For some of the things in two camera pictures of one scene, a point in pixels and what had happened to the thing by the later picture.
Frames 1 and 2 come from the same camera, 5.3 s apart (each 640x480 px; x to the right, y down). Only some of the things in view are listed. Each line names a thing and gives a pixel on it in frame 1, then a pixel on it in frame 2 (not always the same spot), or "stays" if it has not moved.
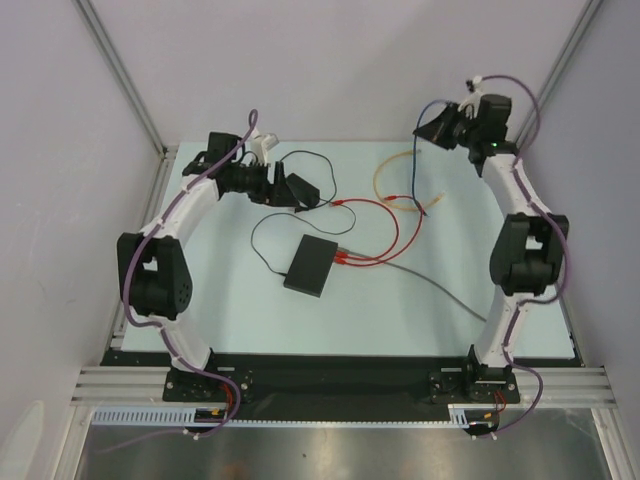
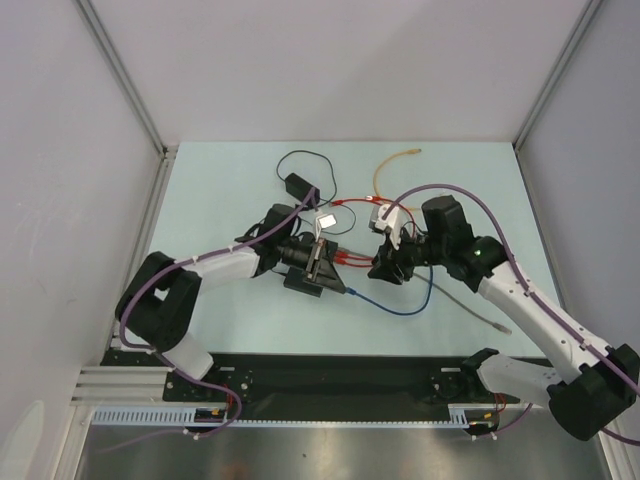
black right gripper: (455, 129) to (400, 255)
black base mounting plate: (339, 388) stays
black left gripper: (278, 193) to (321, 270)
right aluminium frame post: (590, 12) stays
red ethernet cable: (344, 255) stays
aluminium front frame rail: (98, 386) stays
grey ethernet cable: (417, 273) stays
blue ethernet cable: (414, 148) to (353, 292)
